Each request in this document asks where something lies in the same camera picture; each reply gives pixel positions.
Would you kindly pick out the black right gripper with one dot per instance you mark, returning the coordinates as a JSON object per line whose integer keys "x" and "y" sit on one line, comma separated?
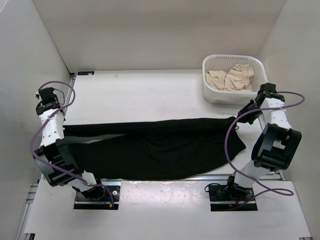
{"x": 247, "y": 118}

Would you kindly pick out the black trousers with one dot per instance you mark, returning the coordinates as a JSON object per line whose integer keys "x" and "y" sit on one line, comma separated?
{"x": 172, "y": 149}

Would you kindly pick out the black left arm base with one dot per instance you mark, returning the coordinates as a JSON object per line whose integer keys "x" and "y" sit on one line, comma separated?
{"x": 98, "y": 199}

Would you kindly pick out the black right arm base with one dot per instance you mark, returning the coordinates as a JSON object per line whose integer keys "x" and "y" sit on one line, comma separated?
{"x": 223, "y": 199}

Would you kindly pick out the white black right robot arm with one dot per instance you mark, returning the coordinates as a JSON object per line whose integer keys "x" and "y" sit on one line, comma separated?
{"x": 274, "y": 149}

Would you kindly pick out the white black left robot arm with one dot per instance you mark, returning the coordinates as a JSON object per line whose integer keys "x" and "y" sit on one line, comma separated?
{"x": 58, "y": 164}

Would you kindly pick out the beige garment in basket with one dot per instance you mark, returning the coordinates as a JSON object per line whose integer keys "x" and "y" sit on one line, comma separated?
{"x": 237, "y": 79}

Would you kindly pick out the white plastic basket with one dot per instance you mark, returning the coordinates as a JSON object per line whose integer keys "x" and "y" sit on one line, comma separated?
{"x": 225, "y": 62}

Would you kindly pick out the white front cover panel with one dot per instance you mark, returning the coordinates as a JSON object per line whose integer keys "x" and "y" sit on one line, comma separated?
{"x": 163, "y": 211}

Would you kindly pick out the blue corner label sticker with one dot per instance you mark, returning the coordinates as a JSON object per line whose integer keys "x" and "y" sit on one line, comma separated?
{"x": 85, "y": 73}

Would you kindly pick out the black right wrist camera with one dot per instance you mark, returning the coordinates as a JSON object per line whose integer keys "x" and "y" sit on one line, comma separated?
{"x": 267, "y": 88}

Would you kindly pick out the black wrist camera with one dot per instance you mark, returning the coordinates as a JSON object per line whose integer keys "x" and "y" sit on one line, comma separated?
{"x": 267, "y": 88}
{"x": 47, "y": 95}

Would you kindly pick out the aluminium table edge rail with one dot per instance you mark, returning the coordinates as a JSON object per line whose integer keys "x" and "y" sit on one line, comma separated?
{"x": 199, "y": 177}

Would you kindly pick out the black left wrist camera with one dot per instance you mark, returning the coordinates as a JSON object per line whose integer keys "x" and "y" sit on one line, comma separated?
{"x": 47, "y": 95}

